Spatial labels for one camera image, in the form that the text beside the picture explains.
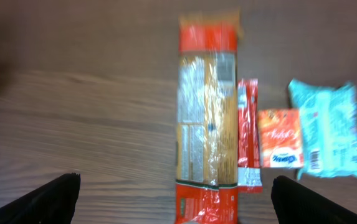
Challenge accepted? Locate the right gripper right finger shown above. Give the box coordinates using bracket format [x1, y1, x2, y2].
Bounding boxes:
[271, 175, 357, 224]

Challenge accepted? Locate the small orange snack box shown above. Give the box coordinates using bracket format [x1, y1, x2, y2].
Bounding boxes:
[257, 109, 304, 169]

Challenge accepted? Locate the orange spaghetti packet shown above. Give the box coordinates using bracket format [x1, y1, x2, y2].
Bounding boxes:
[175, 11, 244, 224]

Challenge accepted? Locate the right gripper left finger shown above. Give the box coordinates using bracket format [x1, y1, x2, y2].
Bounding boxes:
[0, 173, 81, 224]

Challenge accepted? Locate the teal wet wipes pack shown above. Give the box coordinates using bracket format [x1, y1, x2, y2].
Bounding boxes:
[288, 79, 357, 179]

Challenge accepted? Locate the red stick sachet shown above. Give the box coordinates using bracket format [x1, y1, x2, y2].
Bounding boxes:
[237, 79, 263, 193]

